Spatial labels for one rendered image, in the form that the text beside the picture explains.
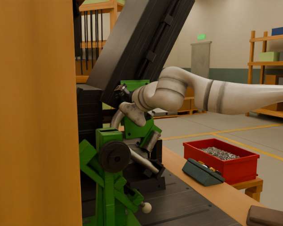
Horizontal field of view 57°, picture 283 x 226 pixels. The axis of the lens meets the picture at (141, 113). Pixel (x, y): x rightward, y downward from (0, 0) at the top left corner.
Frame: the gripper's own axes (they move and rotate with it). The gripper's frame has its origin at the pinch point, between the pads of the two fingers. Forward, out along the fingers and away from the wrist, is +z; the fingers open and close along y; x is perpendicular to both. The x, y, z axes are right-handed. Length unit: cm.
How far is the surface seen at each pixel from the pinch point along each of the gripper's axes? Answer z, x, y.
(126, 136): 2.8, 7.8, -7.1
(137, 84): 2.9, -9.2, 1.7
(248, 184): 10, -14, -68
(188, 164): 6.1, -0.7, -35.2
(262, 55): 382, -452, -248
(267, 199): 118, -64, -192
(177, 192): -4.8, 12.7, -31.4
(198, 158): 26, -13, -49
